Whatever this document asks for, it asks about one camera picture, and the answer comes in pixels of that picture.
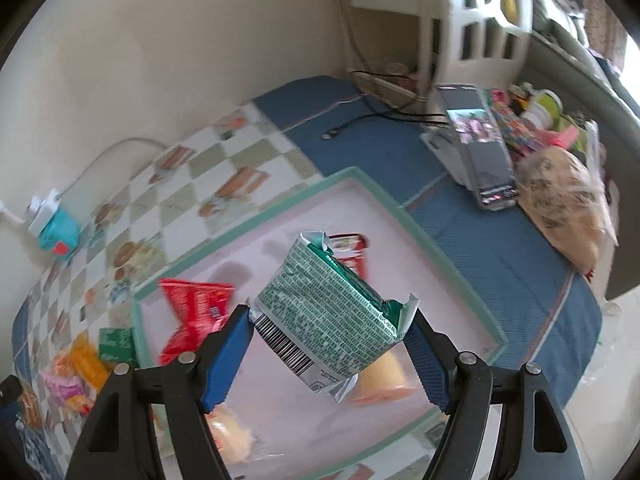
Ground pale green barcode snack packet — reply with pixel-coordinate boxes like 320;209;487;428
248;230;419;404

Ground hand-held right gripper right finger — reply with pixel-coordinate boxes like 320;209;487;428
402;305;586;480

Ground orange cake packet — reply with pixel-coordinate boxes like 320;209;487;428
66;333;111;392

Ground white power strip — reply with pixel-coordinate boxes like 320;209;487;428
27;188;64;239

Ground black charging cable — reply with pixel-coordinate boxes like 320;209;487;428
322;69;452;142

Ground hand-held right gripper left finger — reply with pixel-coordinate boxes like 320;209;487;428
65;304;256;480

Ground teal box with red sticker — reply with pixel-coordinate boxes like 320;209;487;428
37;207;82;262

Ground jelly cup with orange lid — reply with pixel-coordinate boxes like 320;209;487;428
349;349;419;407

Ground white cutout shelf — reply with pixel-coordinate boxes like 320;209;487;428
439;0;534;87

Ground red packet with white label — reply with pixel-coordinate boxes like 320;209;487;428
328;232;372;281

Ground white jar with green label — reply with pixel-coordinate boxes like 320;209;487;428
525;88;564;127

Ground printed plastic bag of bread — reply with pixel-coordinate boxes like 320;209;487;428
516;146;619;274

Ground pink snack packet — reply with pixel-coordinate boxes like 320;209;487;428
42;355;87;404

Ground black smartphone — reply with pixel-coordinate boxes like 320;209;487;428
445;107;519;211

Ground clear packet with white bun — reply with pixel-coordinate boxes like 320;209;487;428
206;404;257;465

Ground white phone stand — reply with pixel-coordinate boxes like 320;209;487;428
420;84;482;192

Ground teal cardboard tray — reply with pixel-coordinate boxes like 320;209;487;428
131;166;507;480

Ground dark green snack packet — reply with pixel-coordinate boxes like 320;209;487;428
98;326;139;367

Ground red snack packet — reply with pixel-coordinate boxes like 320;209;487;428
158;278;236;367

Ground blue quilted cloth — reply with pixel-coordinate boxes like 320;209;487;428
249;75;604;407

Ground white power cable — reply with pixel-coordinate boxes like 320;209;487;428
0;137;169;226

